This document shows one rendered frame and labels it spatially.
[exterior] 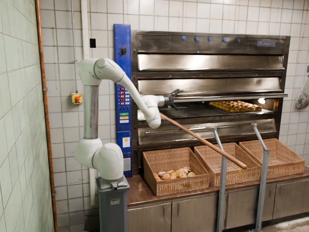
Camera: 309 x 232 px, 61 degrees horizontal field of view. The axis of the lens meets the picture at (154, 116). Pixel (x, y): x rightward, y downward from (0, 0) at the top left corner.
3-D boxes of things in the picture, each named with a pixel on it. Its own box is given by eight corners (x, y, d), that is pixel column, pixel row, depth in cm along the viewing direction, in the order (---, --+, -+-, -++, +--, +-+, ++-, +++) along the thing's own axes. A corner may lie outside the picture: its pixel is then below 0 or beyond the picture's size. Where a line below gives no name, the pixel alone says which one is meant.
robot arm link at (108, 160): (113, 182, 171) (112, 150, 167) (92, 176, 181) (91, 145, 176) (128, 173, 185) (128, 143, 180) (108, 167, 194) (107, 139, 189)
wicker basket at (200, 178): (141, 175, 290) (141, 151, 284) (188, 169, 308) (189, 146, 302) (156, 197, 245) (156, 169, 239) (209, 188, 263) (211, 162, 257)
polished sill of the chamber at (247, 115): (136, 124, 285) (136, 120, 284) (273, 114, 338) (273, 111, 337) (137, 125, 279) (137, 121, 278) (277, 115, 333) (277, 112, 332)
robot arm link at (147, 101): (153, 99, 228) (157, 112, 222) (136, 100, 223) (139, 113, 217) (157, 92, 219) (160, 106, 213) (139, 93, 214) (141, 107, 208)
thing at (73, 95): (71, 103, 254) (71, 92, 252) (82, 102, 257) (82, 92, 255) (71, 104, 247) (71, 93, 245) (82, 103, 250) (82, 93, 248)
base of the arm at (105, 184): (101, 193, 169) (101, 185, 167) (97, 178, 189) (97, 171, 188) (129, 189, 174) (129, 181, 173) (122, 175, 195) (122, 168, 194)
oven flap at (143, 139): (138, 145, 284) (136, 127, 286) (275, 132, 337) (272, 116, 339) (139, 145, 280) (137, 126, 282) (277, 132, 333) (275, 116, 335)
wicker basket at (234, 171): (191, 168, 309) (192, 146, 302) (233, 163, 326) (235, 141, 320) (214, 188, 264) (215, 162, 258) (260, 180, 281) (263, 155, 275)
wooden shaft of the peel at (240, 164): (247, 169, 165) (248, 165, 165) (243, 170, 164) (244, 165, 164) (157, 112, 323) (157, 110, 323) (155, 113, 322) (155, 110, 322)
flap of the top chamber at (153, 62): (138, 72, 267) (136, 52, 268) (281, 70, 320) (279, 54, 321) (139, 70, 263) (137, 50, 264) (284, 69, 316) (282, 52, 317)
